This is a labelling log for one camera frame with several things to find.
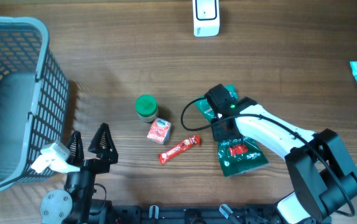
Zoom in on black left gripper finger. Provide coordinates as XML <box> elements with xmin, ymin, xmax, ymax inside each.
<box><xmin>65</xmin><ymin>131</ymin><xmax>84</xmax><ymax>165</ymax></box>
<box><xmin>88</xmin><ymin>123</ymin><xmax>119</xmax><ymax>164</ymax></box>

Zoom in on green 3M gloves packet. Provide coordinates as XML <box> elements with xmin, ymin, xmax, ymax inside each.
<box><xmin>194</xmin><ymin>83</ymin><xmax>269</xmax><ymax>178</ymax></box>

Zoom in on green lid glass jar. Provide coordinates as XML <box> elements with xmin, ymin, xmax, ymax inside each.
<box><xmin>135</xmin><ymin>95</ymin><xmax>159</xmax><ymax>123</ymax></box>

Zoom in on small red white carton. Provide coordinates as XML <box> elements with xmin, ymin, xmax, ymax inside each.
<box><xmin>147</xmin><ymin>118</ymin><xmax>172</xmax><ymax>144</ymax></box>

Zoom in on red Nescafe stick sachet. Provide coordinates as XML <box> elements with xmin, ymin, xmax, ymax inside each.
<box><xmin>158</xmin><ymin>135</ymin><xmax>200</xmax><ymax>165</ymax></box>

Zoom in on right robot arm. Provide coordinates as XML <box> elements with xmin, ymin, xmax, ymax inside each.
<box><xmin>205</xmin><ymin>84</ymin><xmax>357</xmax><ymax>223</ymax></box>

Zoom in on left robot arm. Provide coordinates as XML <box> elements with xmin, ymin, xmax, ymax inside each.
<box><xmin>40</xmin><ymin>123</ymin><xmax>119</xmax><ymax>223</ymax></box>

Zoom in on white barcode scanner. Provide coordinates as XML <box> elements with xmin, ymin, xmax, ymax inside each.
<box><xmin>192</xmin><ymin>0</ymin><xmax>220</xmax><ymax>37</ymax></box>

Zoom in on grey plastic mesh basket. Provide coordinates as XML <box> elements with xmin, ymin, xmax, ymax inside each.
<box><xmin>0</xmin><ymin>17</ymin><xmax>70</xmax><ymax>191</ymax></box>

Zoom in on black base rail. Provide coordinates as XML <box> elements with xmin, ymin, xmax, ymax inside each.
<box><xmin>108</xmin><ymin>204</ymin><xmax>284</xmax><ymax>224</ymax></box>

